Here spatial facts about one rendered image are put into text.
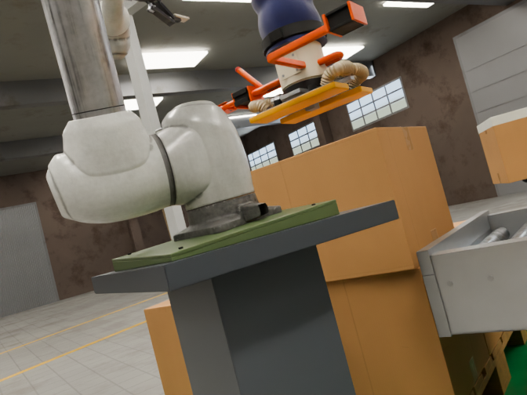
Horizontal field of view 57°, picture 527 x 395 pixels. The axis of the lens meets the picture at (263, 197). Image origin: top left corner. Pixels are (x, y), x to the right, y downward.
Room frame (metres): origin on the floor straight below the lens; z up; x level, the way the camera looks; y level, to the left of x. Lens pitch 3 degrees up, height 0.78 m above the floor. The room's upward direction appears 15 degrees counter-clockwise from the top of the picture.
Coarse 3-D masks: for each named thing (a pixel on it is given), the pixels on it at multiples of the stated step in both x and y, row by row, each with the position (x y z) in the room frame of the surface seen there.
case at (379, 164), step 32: (384, 128) 1.36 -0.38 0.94; (416, 128) 1.56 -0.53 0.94; (288, 160) 1.51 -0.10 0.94; (320, 160) 1.44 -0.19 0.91; (352, 160) 1.38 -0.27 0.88; (384, 160) 1.32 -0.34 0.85; (416, 160) 1.50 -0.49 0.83; (256, 192) 1.60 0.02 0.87; (288, 192) 1.53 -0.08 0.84; (320, 192) 1.46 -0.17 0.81; (352, 192) 1.39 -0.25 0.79; (384, 192) 1.33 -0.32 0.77; (416, 192) 1.44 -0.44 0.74; (384, 224) 1.35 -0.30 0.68; (416, 224) 1.39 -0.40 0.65; (448, 224) 1.59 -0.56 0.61; (320, 256) 1.49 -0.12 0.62; (352, 256) 1.43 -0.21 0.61; (384, 256) 1.37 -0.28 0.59; (416, 256) 1.34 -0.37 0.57
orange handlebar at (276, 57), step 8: (312, 32) 1.32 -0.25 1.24; (320, 32) 1.31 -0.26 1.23; (296, 40) 1.35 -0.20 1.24; (304, 40) 1.34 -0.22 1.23; (312, 40) 1.34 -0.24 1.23; (280, 48) 1.39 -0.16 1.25; (288, 48) 1.37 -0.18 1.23; (296, 48) 1.37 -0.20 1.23; (272, 56) 1.41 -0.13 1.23; (280, 56) 1.40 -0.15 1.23; (328, 56) 1.57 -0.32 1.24; (336, 56) 1.56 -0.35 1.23; (280, 64) 1.48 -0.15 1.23; (288, 64) 1.50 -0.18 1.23; (296, 64) 1.53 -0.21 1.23; (304, 64) 1.57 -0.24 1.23; (320, 64) 1.59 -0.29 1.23; (328, 64) 1.62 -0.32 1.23; (264, 88) 1.73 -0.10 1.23; (224, 104) 1.84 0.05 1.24; (232, 104) 1.82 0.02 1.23
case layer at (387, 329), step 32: (352, 288) 1.46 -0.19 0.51; (384, 288) 1.40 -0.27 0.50; (416, 288) 1.35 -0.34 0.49; (160, 320) 1.98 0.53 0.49; (352, 320) 1.48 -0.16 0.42; (384, 320) 1.42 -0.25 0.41; (416, 320) 1.36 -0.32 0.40; (160, 352) 2.01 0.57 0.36; (352, 352) 1.49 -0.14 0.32; (384, 352) 1.43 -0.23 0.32; (416, 352) 1.37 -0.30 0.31; (448, 352) 1.36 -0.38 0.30; (480, 352) 1.58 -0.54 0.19; (384, 384) 1.45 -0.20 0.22; (416, 384) 1.39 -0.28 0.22; (448, 384) 1.34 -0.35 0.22
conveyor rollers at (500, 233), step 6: (498, 228) 1.64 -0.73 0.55; (504, 228) 1.64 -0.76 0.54; (522, 228) 1.50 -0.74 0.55; (492, 234) 1.54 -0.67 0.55; (498, 234) 1.55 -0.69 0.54; (504, 234) 1.59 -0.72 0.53; (516, 234) 1.42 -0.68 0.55; (522, 234) 1.41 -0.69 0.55; (486, 240) 1.46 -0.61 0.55; (492, 240) 1.48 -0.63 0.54; (498, 240) 1.51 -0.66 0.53
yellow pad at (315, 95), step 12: (312, 84) 1.53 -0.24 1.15; (336, 84) 1.46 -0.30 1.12; (300, 96) 1.52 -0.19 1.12; (312, 96) 1.50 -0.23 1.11; (324, 96) 1.53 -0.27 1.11; (276, 108) 1.58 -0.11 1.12; (288, 108) 1.57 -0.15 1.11; (300, 108) 1.62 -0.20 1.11; (252, 120) 1.64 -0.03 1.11; (264, 120) 1.65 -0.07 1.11
